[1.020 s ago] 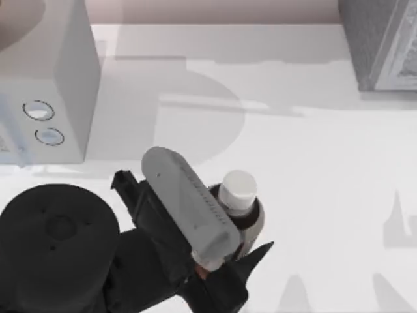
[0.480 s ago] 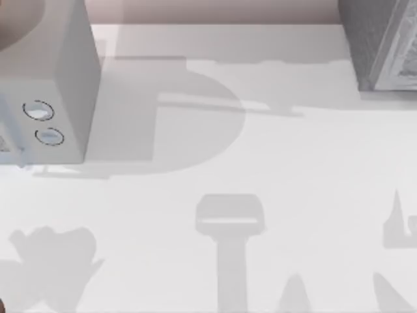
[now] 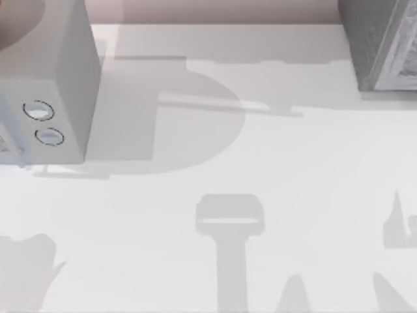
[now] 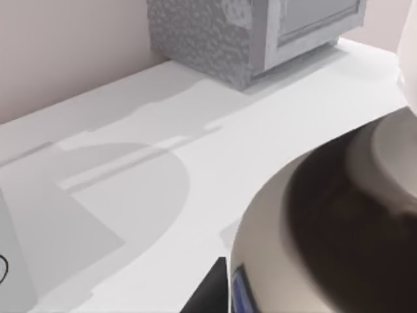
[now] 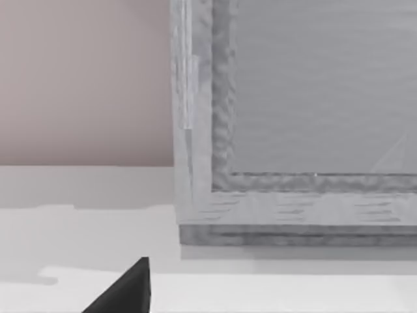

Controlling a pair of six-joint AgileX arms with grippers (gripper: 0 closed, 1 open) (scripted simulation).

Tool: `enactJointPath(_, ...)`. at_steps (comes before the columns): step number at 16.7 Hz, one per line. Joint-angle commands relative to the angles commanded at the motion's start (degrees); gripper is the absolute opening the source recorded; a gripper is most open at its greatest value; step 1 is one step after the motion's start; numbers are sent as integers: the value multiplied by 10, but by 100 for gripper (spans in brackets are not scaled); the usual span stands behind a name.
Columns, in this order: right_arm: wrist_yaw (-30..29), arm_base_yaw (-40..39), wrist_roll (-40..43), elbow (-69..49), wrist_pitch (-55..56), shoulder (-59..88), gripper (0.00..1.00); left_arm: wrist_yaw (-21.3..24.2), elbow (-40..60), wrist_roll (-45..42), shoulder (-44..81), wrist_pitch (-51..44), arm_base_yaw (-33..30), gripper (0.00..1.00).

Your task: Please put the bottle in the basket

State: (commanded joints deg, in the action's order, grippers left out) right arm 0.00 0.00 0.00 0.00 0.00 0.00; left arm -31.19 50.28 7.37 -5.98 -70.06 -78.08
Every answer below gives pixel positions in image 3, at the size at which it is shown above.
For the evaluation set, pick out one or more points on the small microwave knob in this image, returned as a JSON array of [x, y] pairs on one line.
[[49, 136]]

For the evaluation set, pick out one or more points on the large microwave knob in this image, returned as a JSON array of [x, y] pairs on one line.
[[38, 110]]

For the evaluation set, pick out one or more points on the pale microwave oven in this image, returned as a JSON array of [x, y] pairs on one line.
[[45, 58]]

